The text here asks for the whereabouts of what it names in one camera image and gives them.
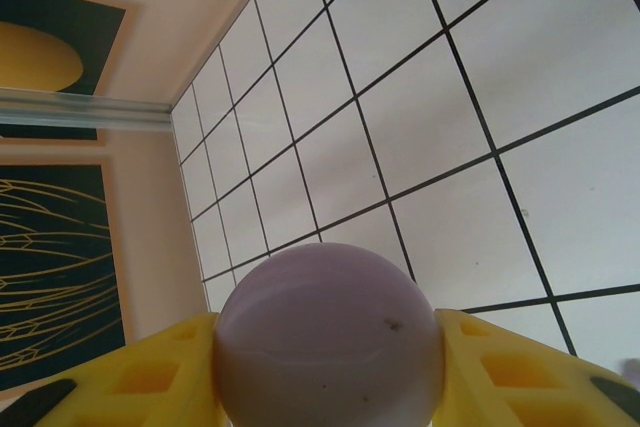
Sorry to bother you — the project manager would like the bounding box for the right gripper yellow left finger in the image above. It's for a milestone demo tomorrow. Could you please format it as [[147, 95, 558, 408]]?
[[9, 310, 229, 427]]

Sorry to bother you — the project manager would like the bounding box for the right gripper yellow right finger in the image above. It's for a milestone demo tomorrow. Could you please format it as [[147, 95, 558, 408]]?
[[434, 307, 640, 427]]

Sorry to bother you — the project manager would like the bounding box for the purple round earbud charging case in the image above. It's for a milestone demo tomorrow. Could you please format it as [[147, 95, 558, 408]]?
[[212, 241, 447, 427]]

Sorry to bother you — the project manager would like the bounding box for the left aluminium corner post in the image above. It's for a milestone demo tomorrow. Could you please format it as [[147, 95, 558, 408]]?
[[0, 88, 174, 129]]

